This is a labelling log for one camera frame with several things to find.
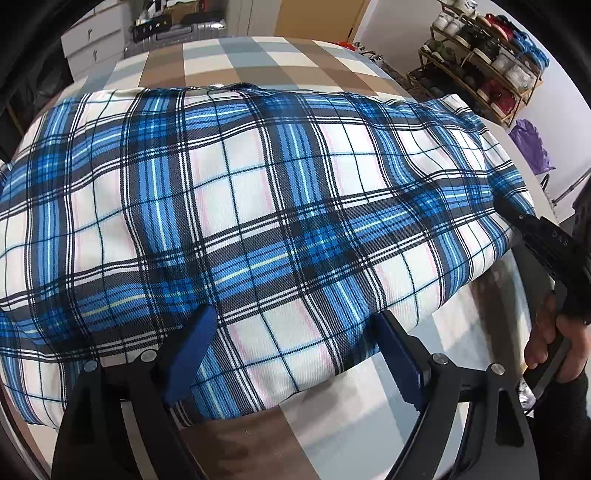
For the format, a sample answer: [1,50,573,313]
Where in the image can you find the person's right forearm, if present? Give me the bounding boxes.
[531,373,591,480]

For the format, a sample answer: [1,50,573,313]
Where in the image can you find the wooden shoe rack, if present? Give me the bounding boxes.
[406,0,551,129]

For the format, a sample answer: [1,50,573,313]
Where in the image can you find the black perforated box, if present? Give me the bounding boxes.
[130,18,193,41]

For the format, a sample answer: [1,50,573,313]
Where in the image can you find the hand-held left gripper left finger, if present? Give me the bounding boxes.
[51,304,219,480]

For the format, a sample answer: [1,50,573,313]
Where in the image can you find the rows of shoes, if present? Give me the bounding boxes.
[409,0,550,116]

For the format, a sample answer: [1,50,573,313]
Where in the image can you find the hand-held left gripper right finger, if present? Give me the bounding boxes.
[375,311,541,480]

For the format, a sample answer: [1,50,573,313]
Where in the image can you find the blue plaid shirt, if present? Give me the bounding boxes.
[0,85,537,428]

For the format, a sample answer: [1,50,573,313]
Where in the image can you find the person's right hand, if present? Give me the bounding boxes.
[524,291,591,385]

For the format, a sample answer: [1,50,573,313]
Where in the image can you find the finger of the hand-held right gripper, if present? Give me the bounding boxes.
[493,195,536,228]

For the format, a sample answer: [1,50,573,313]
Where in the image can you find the white desk with drawers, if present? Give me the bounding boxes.
[60,9,129,87]

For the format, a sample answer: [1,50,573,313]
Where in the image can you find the silver suitcase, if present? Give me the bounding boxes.
[124,18,228,59]

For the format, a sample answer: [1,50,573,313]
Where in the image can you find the brown checked table cover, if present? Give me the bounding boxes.
[28,37,546,480]

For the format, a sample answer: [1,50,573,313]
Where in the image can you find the purple bag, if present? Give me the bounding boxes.
[508,119,553,176]

